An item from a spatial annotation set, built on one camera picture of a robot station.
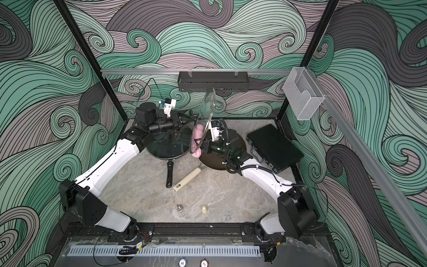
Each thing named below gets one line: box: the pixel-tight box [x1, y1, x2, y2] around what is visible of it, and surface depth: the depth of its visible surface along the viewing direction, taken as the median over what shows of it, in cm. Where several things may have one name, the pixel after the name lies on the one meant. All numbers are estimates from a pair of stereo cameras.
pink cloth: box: [191, 124, 205, 158], surface depth 75 cm
